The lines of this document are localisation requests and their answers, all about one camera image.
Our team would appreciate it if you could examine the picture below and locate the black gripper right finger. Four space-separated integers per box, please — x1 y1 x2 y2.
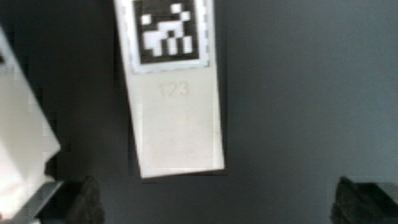
330 177 398 224

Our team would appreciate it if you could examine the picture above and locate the white desk leg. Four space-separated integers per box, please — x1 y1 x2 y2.
113 0 224 178

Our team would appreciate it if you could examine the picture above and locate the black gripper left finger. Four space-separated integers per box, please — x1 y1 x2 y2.
58 176 105 224

